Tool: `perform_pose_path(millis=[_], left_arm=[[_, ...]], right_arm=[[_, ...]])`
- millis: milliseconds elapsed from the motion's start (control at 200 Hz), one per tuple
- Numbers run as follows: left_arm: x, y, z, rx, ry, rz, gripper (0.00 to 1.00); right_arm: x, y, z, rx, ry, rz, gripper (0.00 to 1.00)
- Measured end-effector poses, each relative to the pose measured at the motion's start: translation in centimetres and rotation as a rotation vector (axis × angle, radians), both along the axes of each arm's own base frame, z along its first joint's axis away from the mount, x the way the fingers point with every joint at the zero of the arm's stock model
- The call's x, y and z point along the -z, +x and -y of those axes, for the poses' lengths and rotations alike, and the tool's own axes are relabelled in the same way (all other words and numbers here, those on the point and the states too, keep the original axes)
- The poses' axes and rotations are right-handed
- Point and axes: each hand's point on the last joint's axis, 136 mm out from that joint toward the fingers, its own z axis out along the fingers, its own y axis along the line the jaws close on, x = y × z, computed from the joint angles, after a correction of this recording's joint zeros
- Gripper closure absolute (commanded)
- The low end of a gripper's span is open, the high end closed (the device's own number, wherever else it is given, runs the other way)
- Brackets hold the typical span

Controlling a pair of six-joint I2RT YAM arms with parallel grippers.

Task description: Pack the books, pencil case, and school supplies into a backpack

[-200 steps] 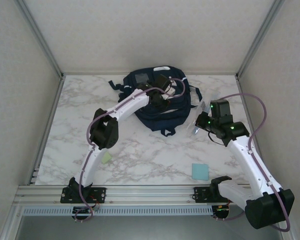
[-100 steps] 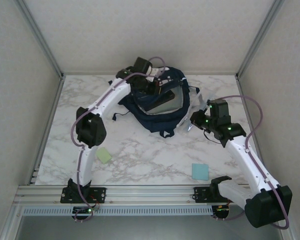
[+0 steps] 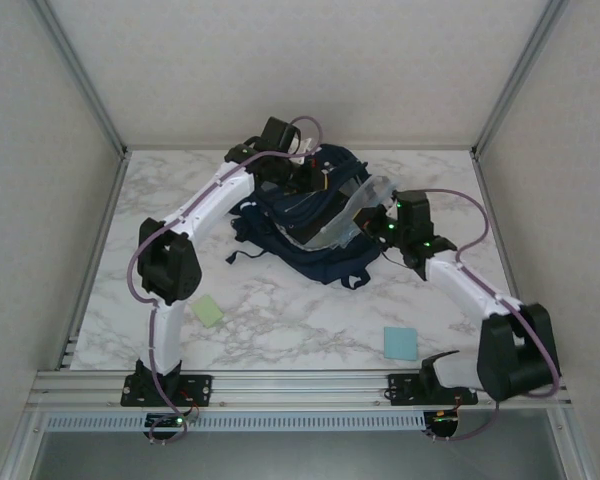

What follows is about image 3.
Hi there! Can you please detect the navy blue backpack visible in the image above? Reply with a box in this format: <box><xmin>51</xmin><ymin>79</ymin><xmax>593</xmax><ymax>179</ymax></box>
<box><xmin>224</xmin><ymin>143</ymin><xmax>381</xmax><ymax>290</ymax></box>

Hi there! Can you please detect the light blue sticky note pad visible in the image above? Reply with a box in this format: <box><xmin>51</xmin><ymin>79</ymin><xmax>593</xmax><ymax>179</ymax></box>
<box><xmin>382</xmin><ymin>326</ymin><xmax>420</xmax><ymax>360</ymax></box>

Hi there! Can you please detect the green sticky note pad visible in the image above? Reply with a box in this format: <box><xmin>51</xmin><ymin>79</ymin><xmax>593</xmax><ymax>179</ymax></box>
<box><xmin>188</xmin><ymin>294</ymin><xmax>226</xmax><ymax>329</ymax></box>

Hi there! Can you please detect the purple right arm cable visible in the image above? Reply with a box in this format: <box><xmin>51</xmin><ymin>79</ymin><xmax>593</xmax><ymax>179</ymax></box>
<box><xmin>422</xmin><ymin>187</ymin><xmax>564</xmax><ymax>444</ymax></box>

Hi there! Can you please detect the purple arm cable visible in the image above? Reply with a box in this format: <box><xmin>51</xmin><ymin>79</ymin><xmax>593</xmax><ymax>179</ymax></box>
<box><xmin>422</xmin><ymin>187</ymin><xmax>564</xmax><ymax>444</ymax></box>
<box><xmin>126</xmin><ymin>114</ymin><xmax>324</xmax><ymax>447</ymax></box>

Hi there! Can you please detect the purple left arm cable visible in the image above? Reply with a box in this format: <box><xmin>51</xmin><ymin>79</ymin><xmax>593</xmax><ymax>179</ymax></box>
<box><xmin>126</xmin><ymin>114</ymin><xmax>324</xmax><ymax>447</ymax></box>

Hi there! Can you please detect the aluminium back frame bar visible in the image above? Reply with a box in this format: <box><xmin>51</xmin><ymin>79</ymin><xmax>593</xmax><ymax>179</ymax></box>
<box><xmin>123</xmin><ymin>143</ymin><xmax>477</xmax><ymax>153</ymax></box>

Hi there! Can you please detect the aluminium side table rail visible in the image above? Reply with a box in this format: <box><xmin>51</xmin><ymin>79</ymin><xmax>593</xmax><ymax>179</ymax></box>
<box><xmin>54</xmin><ymin>152</ymin><xmax>132</xmax><ymax>372</ymax></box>
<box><xmin>472</xmin><ymin>152</ymin><xmax>545</xmax><ymax>370</ymax></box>

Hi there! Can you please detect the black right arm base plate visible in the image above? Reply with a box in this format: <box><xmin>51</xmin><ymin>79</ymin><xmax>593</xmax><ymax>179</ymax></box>
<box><xmin>387</xmin><ymin>372</ymin><xmax>480</xmax><ymax>406</ymax></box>

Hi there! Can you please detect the aluminium mounting rail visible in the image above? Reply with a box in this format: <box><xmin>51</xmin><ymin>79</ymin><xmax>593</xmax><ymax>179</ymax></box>
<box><xmin>28</xmin><ymin>368</ymin><xmax>574</xmax><ymax>414</ymax></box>

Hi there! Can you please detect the aluminium frame post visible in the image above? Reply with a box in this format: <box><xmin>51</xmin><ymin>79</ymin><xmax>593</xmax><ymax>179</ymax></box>
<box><xmin>27</xmin><ymin>0</ymin><xmax>130</xmax><ymax>157</ymax></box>
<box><xmin>472</xmin><ymin>0</ymin><xmax>572</xmax><ymax>157</ymax></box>

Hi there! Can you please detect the white slotted cable duct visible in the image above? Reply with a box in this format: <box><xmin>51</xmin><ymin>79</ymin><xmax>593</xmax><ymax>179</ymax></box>
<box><xmin>43</xmin><ymin>412</ymin><xmax>427</xmax><ymax>433</ymax></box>

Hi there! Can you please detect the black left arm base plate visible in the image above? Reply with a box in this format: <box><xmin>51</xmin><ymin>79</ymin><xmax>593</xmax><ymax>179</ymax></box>
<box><xmin>120</xmin><ymin>373</ymin><xmax>215</xmax><ymax>407</ymax></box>

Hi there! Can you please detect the aluminium lower frame leg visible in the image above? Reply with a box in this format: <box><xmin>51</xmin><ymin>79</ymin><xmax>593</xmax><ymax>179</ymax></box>
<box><xmin>549</xmin><ymin>410</ymin><xmax>600</xmax><ymax>480</ymax></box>
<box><xmin>0</xmin><ymin>410</ymin><xmax>49</xmax><ymax>480</ymax></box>

